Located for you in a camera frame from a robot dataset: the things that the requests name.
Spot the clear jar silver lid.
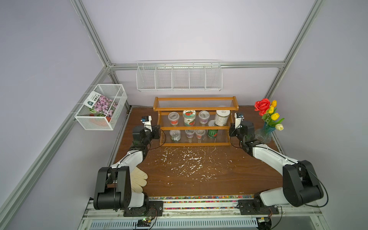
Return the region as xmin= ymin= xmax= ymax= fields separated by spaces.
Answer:
xmin=169 ymin=130 xmax=181 ymax=142

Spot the clear jar red label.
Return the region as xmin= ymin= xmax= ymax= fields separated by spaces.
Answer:
xmin=168 ymin=112 xmax=180 ymax=126

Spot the wooden two-tier shelf rack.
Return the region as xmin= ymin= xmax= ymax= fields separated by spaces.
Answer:
xmin=153 ymin=96 xmax=239 ymax=147

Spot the clear jar purple label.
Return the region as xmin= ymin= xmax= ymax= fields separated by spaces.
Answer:
xmin=198 ymin=111 xmax=210 ymax=125

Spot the strawberry lid seed jar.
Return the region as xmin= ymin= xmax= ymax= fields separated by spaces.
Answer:
xmin=183 ymin=110 xmax=196 ymax=127

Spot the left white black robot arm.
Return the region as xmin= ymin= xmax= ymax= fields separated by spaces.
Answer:
xmin=94 ymin=125 xmax=161 ymax=210

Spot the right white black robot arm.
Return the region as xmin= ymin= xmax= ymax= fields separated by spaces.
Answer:
xmin=229 ymin=121 xmax=326 ymax=209

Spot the watermelon print jar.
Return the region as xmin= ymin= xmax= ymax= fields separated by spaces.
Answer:
xmin=207 ymin=120 xmax=218 ymax=139

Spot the small clear jar red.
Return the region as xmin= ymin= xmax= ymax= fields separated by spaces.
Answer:
xmin=195 ymin=129 xmax=206 ymax=140

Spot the small clear jar purple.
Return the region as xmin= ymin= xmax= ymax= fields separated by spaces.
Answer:
xmin=185 ymin=130 xmax=195 ymax=139

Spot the purple flower seed packet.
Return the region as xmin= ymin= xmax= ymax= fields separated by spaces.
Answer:
xmin=83 ymin=91 xmax=118 ymax=118

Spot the glass vase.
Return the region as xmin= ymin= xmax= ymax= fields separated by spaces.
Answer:
xmin=255 ymin=123 xmax=275 ymax=144

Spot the red rose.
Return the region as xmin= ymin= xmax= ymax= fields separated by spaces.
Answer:
xmin=254 ymin=98 xmax=271 ymax=116

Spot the yellow tulips bunch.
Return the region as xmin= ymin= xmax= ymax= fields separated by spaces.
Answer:
xmin=262 ymin=100 xmax=284 ymax=132

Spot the cream work glove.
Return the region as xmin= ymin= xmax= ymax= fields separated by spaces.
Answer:
xmin=130 ymin=167 xmax=148 ymax=193

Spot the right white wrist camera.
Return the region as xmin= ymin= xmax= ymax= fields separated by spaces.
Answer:
xmin=234 ymin=113 xmax=244 ymax=129

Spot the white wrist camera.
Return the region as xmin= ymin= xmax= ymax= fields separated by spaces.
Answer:
xmin=234 ymin=113 xmax=244 ymax=129
xmin=141 ymin=116 xmax=152 ymax=132

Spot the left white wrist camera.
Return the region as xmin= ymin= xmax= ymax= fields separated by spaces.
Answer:
xmin=141 ymin=116 xmax=152 ymax=132

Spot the white wire basket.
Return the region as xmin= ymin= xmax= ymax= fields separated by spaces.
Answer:
xmin=74 ymin=84 xmax=127 ymax=131

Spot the white wire wall shelf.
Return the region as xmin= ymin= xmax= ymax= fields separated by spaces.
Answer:
xmin=136 ymin=60 xmax=223 ymax=91

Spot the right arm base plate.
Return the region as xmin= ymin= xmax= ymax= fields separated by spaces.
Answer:
xmin=236 ymin=198 xmax=280 ymax=216

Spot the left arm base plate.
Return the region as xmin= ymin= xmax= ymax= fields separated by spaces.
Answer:
xmin=123 ymin=201 xmax=164 ymax=217

